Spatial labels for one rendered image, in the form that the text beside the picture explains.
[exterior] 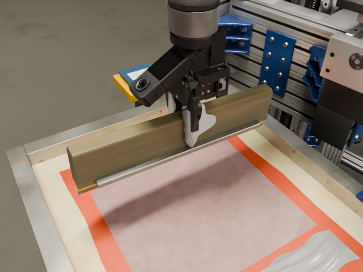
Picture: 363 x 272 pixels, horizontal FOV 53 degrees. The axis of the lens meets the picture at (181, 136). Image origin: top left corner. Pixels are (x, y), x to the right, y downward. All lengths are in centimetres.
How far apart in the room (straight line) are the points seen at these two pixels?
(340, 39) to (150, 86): 41
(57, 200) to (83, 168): 20
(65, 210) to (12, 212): 138
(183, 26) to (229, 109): 21
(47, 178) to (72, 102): 198
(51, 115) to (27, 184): 193
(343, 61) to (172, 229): 47
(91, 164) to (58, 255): 16
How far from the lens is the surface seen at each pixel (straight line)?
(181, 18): 54
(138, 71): 112
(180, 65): 56
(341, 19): 103
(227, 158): 84
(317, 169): 82
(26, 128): 265
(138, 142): 61
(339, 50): 81
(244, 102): 71
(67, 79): 308
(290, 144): 85
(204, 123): 65
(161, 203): 75
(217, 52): 60
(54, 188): 81
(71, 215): 76
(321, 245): 72
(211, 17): 54
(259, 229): 72
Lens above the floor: 153
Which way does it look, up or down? 40 degrees down
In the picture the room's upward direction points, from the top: straight up
